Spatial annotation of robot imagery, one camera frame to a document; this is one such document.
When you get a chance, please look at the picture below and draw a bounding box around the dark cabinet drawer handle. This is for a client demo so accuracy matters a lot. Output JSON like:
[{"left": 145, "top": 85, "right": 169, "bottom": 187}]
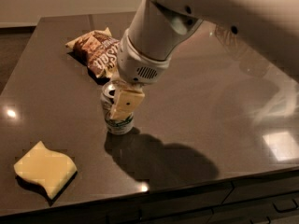
[{"left": 273, "top": 199, "right": 299, "bottom": 213}]

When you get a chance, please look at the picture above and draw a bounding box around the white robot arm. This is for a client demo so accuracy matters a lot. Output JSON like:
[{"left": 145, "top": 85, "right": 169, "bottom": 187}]
[{"left": 110, "top": 0, "right": 299, "bottom": 120}]

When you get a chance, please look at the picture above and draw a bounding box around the green white 7up can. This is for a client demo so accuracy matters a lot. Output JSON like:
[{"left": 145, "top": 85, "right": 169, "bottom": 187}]
[{"left": 100, "top": 81, "right": 134, "bottom": 135}]

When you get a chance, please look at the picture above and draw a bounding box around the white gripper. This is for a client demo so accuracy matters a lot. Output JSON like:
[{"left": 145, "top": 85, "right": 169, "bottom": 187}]
[{"left": 110, "top": 30, "right": 170, "bottom": 120}]

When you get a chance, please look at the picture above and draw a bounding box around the brown chip bag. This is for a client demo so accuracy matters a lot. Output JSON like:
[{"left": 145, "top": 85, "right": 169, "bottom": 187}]
[{"left": 65, "top": 27, "right": 120, "bottom": 78}]

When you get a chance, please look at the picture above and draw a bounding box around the yellow wavy sponge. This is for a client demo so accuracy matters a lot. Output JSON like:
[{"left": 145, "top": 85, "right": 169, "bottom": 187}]
[{"left": 14, "top": 141, "right": 78, "bottom": 200}]

